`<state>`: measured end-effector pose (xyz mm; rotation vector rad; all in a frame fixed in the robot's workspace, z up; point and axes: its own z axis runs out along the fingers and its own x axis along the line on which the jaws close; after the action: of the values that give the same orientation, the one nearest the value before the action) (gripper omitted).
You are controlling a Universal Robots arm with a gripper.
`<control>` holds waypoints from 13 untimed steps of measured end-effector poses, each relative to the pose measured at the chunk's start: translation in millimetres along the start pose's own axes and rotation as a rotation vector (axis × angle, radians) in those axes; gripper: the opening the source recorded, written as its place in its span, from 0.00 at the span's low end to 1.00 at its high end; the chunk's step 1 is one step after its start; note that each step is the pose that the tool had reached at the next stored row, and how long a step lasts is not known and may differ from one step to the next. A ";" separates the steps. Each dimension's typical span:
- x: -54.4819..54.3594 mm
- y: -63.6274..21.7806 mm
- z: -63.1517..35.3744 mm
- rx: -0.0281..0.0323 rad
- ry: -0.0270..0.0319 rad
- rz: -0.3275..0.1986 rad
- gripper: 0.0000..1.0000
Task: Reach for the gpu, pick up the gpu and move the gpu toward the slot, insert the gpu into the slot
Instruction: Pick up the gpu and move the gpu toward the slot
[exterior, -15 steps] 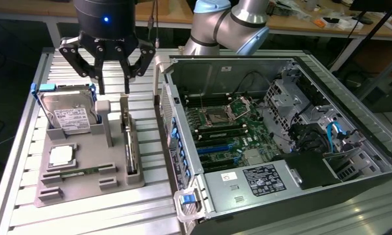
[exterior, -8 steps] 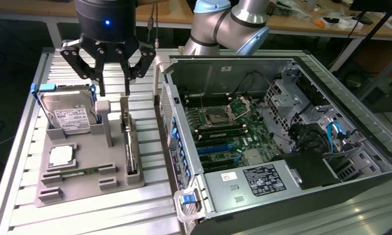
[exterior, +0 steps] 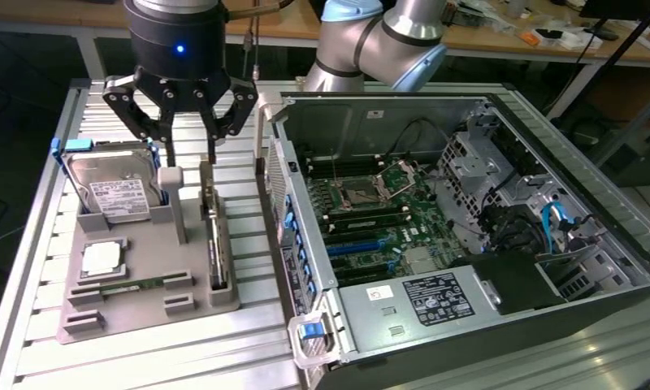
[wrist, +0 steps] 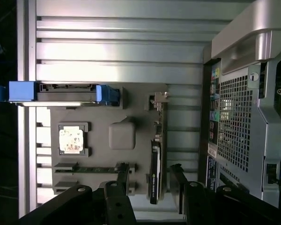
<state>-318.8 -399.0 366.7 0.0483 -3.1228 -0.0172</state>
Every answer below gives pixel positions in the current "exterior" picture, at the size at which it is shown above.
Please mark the graphics card with metal bracket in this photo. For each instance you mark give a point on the graphics card with metal bracket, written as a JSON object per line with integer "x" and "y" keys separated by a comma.
{"x": 215, "y": 243}

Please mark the silver chipset heatsink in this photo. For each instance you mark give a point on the silver chipset heatsink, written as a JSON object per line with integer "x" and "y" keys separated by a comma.
{"x": 423, "y": 261}

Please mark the metal socket cover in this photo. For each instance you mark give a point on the metal socket cover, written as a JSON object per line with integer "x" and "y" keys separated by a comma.
{"x": 398, "y": 178}

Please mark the silver CPU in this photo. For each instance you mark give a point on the silver CPU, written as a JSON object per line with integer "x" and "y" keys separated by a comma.
{"x": 102, "y": 258}

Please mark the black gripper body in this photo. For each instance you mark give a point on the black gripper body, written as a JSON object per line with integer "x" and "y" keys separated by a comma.
{"x": 175, "y": 36}

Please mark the grey bracket with blue latch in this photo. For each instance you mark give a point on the grey bracket with blue latch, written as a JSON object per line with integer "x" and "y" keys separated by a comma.
{"x": 310, "y": 345}

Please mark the silver hard disk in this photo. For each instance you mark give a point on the silver hard disk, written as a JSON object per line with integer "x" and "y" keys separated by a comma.
{"x": 113, "y": 183}

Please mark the green motherboard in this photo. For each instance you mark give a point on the green motherboard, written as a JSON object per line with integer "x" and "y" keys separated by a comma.
{"x": 378, "y": 235}

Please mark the grey printed corner bracket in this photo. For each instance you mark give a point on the grey printed corner bracket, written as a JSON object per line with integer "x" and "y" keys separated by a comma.
{"x": 273, "y": 106}

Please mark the green RAM stick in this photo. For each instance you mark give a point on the green RAM stick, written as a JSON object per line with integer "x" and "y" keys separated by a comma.
{"x": 131, "y": 284}

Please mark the grey power supply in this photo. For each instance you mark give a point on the grey power supply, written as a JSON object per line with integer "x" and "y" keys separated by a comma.
{"x": 411, "y": 308}

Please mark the black installed RAM stick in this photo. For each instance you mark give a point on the black installed RAM stick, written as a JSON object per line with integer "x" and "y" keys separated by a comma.
{"x": 365, "y": 224}

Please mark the wooden desk with white frame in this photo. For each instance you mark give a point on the wooden desk with white frame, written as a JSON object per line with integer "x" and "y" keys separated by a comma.
{"x": 546, "y": 44}

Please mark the CPU socket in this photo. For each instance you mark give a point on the CPU socket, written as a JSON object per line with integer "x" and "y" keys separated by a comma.
{"x": 358, "y": 194}

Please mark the blue expansion slot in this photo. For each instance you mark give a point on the blue expansion slot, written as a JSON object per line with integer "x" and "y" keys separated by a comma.
{"x": 354, "y": 247}

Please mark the blue disk caddy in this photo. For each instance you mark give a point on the blue disk caddy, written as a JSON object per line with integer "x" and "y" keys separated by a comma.
{"x": 78, "y": 145}

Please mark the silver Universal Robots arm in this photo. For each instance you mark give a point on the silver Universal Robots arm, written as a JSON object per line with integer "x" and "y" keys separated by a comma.
{"x": 346, "y": 48}

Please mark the black slanted stand pole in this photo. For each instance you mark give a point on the black slanted stand pole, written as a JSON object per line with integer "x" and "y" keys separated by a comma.
{"x": 624, "y": 48}

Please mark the thin locking lever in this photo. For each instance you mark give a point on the thin locking lever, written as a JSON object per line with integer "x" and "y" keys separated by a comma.
{"x": 334, "y": 166}

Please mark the metal disk bay cage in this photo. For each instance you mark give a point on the metal disk bay cage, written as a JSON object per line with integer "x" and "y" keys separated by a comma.
{"x": 477, "y": 178}

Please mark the grey parts rack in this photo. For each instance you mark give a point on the grey parts rack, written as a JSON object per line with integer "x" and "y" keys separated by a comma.
{"x": 157, "y": 260}

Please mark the black open PC case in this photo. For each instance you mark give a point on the black open PC case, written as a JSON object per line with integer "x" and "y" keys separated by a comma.
{"x": 519, "y": 325}

